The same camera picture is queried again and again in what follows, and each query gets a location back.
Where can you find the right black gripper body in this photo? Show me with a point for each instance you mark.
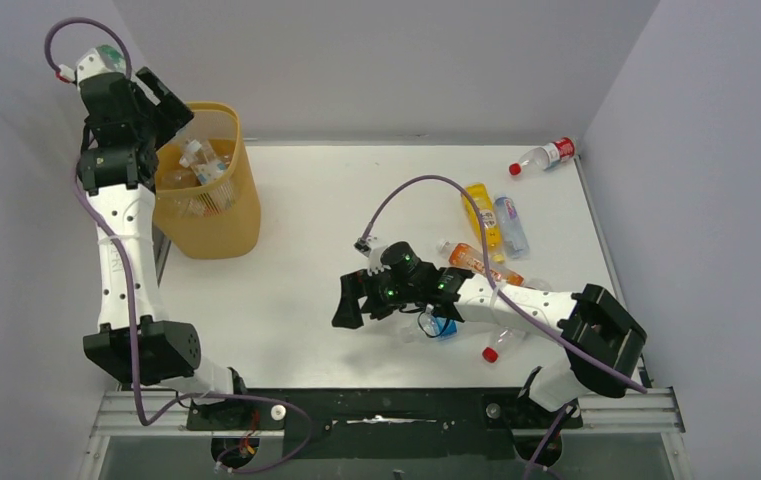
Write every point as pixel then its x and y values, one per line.
pixel 359 292

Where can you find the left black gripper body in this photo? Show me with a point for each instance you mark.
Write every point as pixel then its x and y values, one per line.
pixel 145 125

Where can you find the green tea bottle table edge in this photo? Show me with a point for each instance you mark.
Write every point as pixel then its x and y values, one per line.
pixel 112 57

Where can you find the red cap bottle corner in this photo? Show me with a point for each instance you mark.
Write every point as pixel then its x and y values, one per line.
pixel 547 156

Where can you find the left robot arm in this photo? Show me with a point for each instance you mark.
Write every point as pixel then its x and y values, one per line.
pixel 136 342

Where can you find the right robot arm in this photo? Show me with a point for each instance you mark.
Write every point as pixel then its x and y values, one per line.
pixel 601 341

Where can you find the yellow mesh waste bin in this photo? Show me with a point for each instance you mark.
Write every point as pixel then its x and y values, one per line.
pixel 220 219

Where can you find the blue label clear bottle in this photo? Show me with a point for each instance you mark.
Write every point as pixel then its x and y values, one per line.
pixel 428 328

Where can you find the orange drink bottle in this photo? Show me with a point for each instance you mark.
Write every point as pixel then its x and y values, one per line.
pixel 463 255

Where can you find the yellow juice bottle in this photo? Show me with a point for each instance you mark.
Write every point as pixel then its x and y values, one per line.
pixel 482 218

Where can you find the small blue label bottle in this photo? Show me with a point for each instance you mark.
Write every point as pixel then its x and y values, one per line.
pixel 515 242

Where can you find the red label bottle near right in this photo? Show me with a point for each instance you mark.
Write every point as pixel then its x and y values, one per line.
pixel 501 342

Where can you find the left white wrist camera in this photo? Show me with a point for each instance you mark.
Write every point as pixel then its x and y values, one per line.
pixel 89 65

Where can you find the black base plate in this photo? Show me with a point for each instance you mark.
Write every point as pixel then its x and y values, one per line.
pixel 496 423

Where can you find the aluminium rail frame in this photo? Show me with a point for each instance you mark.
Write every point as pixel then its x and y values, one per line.
pixel 654 413

